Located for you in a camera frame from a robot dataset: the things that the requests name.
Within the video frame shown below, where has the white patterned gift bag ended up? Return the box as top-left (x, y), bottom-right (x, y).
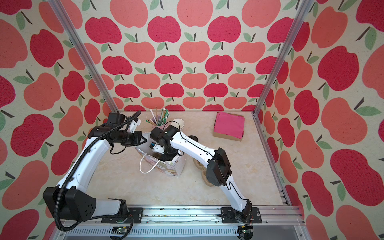
top-left (135, 133), bottom-right (186, 177)

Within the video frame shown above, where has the cardboard cup carrier stack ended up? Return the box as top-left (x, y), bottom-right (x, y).
top-left (192, 158), bottom-right (215, 187)

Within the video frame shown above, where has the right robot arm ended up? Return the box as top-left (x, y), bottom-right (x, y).
top-left (150, 125), bottom-right (253, 224)

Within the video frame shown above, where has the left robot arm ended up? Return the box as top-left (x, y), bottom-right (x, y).
top-left (43, 111), bottom-right (147, 232)

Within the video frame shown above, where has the pink straw holder cup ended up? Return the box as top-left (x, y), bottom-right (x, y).
top-left (152, 124), bottom-right (165, 130)

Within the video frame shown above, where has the stack of white paper cups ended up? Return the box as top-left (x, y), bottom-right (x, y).
top-left (171, 118), bottom-right (185, 130)

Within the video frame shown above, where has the stack of black lids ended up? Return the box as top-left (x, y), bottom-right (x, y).
top-left (189, 136), bottom-right (199, 142)

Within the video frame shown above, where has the pink napkin stack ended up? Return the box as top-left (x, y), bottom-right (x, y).
top-left (214, 111), bottom-right (246, 139)

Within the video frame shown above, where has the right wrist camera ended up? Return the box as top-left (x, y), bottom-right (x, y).
top-left (150, 143), bottom-right (165, 155)

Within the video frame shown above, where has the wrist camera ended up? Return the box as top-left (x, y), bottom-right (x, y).
top-left (150, 143), bottom-right (165, 155)
top-left (127, 118), bottom-right (142, 134)

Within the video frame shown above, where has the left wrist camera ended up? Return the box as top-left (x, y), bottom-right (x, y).
top-left (127, 118), bottom-right (142, 134)

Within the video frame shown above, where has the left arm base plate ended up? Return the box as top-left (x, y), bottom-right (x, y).
top-left (101, 207), bottom-right (144, 224)

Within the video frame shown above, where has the left frame post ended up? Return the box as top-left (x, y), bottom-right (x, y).
top-left (48, 1), bottom-right (119, 113)

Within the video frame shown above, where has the frame post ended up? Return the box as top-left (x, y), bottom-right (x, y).
top-left (48, 1), bottom-right (119, 113)
top-left (253, 0), bottom-right (316, 116)

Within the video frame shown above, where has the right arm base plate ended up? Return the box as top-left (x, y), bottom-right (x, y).
top-left (217, 207), bottom-right (262, 224)

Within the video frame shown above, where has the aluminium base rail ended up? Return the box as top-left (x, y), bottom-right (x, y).
top-left (50, 206), bottom-right (311, 240)

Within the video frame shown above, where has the right frame post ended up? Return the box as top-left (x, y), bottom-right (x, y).
top-left (253, 0), bottom-right (316, 116)

